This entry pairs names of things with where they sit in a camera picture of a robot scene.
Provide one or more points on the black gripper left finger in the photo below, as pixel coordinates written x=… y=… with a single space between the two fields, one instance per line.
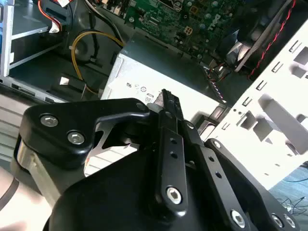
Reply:
x=72 y=125

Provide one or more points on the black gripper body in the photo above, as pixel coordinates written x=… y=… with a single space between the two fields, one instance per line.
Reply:
x=108 y=204

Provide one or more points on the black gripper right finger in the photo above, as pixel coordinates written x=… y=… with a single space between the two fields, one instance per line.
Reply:
x=216 y=168

